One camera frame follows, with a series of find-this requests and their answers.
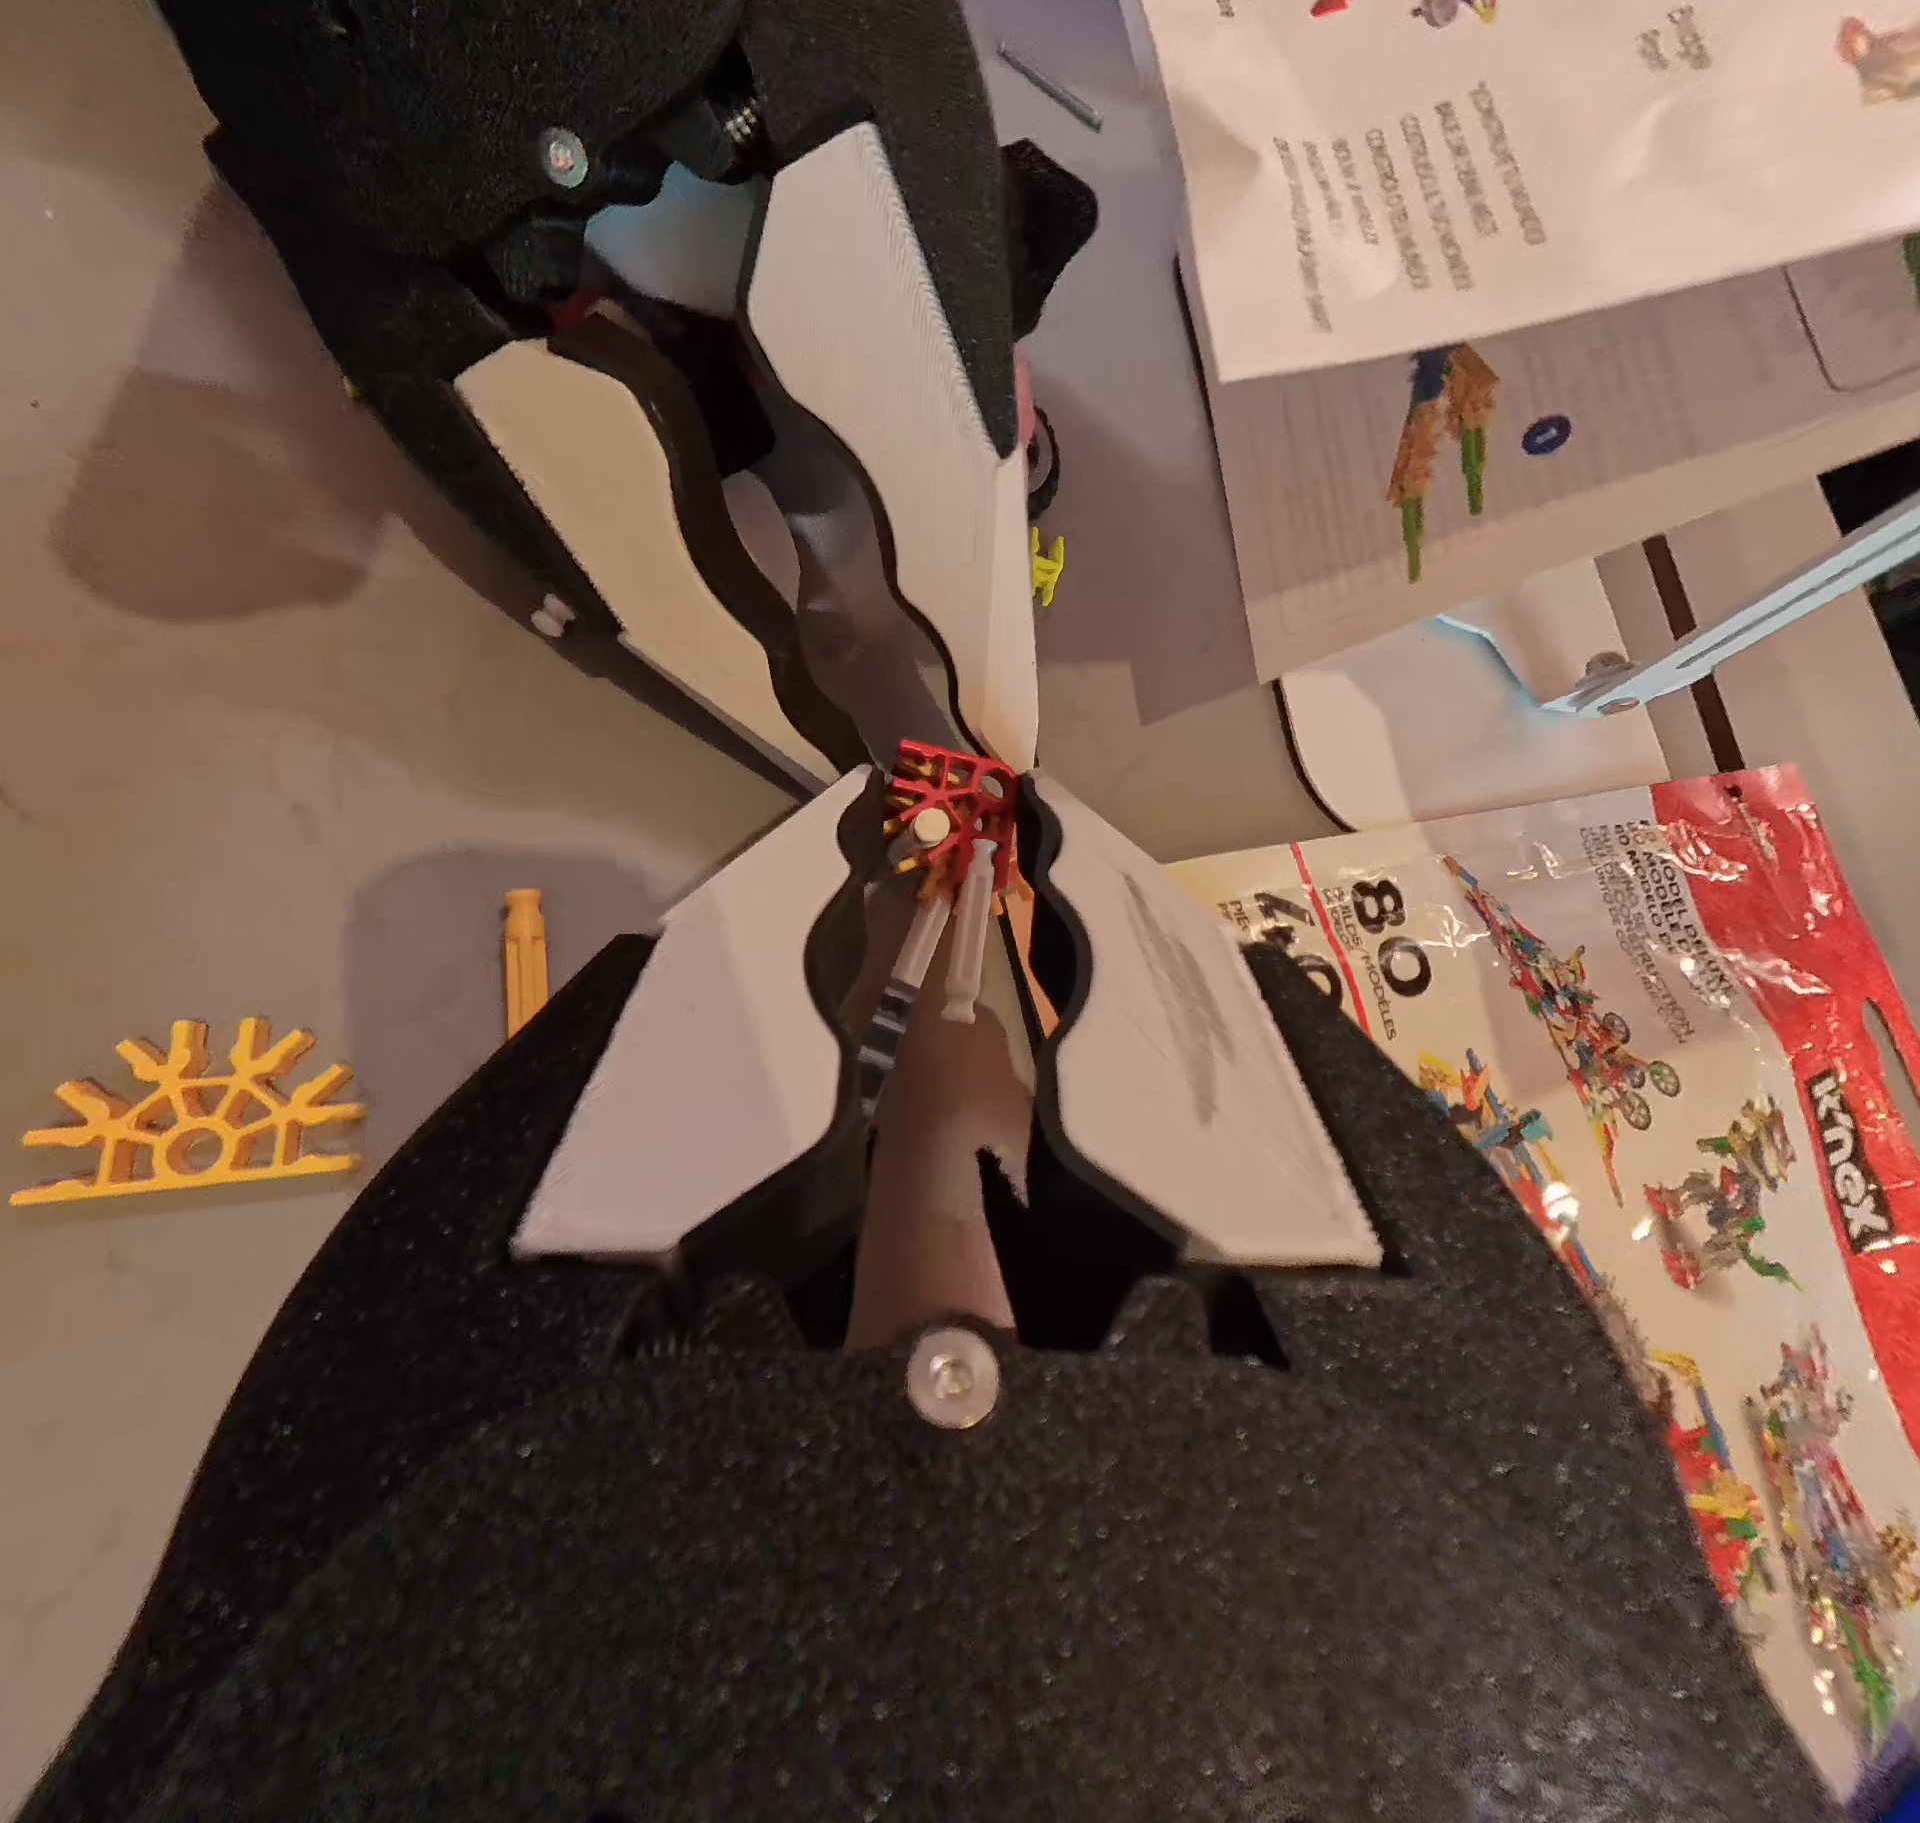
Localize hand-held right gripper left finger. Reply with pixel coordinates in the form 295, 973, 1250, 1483
511, 765, 879, 1271

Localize connector assembly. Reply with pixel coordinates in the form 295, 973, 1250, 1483
856, 809, 963, 1108

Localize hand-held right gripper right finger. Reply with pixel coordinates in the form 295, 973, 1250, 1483
1021, 774, 1385, 1273

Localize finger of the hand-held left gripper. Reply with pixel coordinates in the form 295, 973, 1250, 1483
742, 120, 1048, 775
455, 338, 845, 790

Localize white book stand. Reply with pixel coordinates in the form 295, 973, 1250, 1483
1276, 473, 1920, 835

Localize colourful toy packaging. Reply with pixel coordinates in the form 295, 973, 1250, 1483
1162, 765, 1920, 1794

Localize thin dark rod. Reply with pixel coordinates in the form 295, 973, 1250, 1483
997, 40, 1103, 133

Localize white rod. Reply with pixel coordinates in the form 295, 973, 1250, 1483
942, 848, 1003, 1025

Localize red connector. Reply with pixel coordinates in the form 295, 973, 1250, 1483
877, 743, 1025, 881

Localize building instruction sheet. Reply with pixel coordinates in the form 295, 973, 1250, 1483
1109, 0, 1920, 685

